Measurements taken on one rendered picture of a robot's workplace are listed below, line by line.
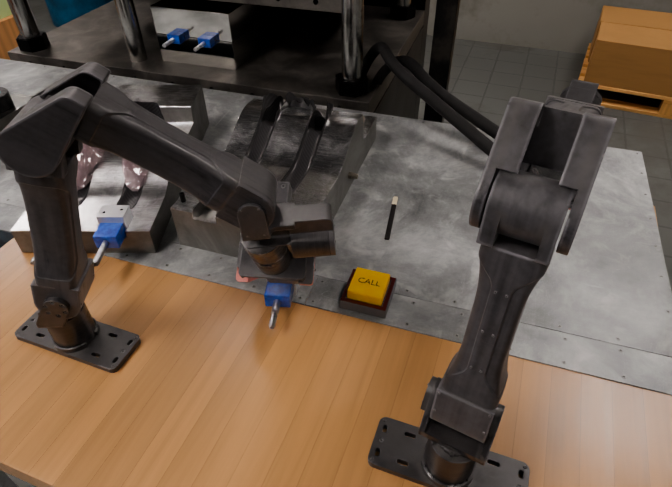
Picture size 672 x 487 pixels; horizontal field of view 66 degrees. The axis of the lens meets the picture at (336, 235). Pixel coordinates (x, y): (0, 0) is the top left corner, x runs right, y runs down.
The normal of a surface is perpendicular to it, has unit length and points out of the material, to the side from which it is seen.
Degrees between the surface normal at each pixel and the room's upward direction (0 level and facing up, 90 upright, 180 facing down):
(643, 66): 90
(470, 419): 78
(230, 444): 0
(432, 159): 0
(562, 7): 90
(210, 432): 0
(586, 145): 43
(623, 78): 90
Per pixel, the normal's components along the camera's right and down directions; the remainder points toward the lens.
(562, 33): -0.35, 0.62
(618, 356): -0.01, -0.76
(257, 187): 0.61, -0.61
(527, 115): -0.34, -0.16
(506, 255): -0.48, 0.41
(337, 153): -0.15, -0.38
